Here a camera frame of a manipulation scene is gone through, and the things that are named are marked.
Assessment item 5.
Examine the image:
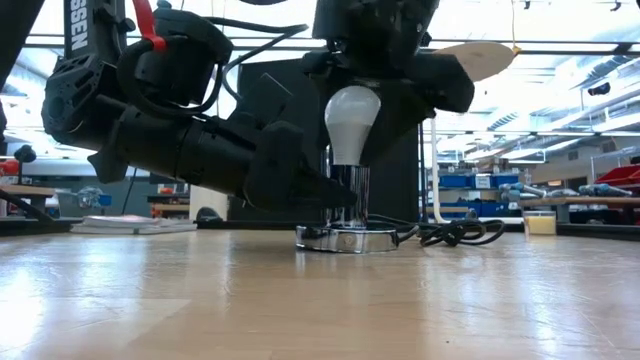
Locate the yellow hanging cord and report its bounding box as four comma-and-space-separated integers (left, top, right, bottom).
508, 0, 522, 57

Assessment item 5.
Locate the black lamp power cord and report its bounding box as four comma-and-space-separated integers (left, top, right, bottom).
367, 213, 506, 248

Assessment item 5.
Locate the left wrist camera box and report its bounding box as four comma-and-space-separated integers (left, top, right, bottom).
234, 73, 295, 126

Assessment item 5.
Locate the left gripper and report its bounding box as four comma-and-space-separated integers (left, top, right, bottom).
179, 121, 359, 211

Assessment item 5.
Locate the grey storage box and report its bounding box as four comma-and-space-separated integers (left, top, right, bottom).
55, 189, 81, 217

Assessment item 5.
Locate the white cylindrical bin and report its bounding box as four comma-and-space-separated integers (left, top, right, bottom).
188, 185, 229, 222

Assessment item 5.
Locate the yellow candle jar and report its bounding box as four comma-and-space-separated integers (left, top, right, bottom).
522, 209, 558, 236

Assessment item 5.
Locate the chrome lamp base with socket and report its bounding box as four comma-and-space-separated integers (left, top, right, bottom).
294, 163, 400, 255

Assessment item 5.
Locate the white round pedestal table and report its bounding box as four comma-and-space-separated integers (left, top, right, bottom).
428, 41, 516, 225

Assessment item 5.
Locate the stack of white papers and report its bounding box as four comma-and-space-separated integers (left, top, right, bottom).
71, 214, 199, 236

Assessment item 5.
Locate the white LED lightbulb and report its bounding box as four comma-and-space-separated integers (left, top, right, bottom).
323, 85, 382, 167

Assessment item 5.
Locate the wooden table with black leg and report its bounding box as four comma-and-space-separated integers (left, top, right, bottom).
0, 184, 56, 221

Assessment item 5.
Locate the red plastic bin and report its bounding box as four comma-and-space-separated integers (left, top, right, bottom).
594, 164, 640, 190

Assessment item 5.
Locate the grey-blue tool bundle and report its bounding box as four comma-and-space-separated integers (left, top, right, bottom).
499, 182, 549, 199
579, 183, 634, 198

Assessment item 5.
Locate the small black domed object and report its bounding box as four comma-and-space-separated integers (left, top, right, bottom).
195, 206, 225, 225

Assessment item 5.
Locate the red cable strap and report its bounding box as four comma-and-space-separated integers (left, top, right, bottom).
131, 0, 168, 53

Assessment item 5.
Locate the thin black hanging cable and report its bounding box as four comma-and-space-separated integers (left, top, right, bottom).
121, 167, 139, 216

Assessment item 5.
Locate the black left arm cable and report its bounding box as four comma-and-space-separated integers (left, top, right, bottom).
115, 14, 311, 120

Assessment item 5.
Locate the black round-headed desk lamp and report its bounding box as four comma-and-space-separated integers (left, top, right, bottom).
13, 144, 38, 186

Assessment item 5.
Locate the clear plastic bag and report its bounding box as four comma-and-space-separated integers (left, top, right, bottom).
77, 185, 112, 209

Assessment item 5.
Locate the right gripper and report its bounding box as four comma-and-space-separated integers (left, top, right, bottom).
301, 0, 476, 166

